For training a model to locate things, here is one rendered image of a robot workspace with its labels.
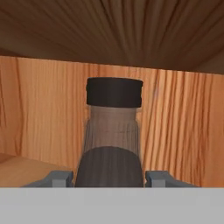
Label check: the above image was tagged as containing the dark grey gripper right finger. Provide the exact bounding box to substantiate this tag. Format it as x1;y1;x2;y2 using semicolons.
144;170;198;188

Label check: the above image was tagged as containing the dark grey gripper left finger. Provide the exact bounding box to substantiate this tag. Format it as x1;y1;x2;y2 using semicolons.
24;170;74;188

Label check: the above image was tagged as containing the glass pepper shaker black cap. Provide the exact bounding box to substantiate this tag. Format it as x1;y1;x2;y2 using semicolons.
74;76;145;188

